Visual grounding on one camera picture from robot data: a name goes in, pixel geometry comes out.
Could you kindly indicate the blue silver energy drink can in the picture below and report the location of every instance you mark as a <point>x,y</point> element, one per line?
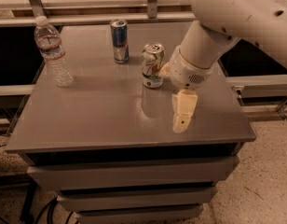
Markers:
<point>119,33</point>

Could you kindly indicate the white green 7up can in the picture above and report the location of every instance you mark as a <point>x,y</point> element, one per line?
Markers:
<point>152,62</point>

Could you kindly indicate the grey drawer cabinet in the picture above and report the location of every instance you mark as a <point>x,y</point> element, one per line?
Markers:
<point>107,146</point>

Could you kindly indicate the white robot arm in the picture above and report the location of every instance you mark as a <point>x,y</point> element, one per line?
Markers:
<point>218,27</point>

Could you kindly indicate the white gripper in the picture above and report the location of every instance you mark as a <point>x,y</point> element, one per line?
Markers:
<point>184,71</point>

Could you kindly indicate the clear plastic water bottle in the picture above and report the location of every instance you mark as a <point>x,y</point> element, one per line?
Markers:
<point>49,43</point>

